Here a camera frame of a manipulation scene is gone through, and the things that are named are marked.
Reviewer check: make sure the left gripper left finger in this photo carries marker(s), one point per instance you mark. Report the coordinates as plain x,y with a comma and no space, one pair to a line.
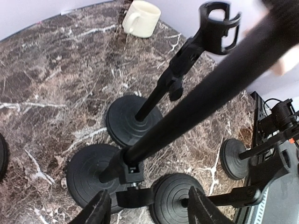
97,211

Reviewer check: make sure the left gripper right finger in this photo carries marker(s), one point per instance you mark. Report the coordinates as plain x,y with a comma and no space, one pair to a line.
202,211

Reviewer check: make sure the black mic stand cream mic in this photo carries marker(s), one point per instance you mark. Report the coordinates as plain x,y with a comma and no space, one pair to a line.
275,34

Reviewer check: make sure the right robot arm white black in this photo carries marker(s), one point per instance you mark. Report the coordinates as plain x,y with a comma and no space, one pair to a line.
280,204

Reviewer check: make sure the beige mug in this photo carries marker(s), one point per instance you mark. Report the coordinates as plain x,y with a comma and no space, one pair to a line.
141,19

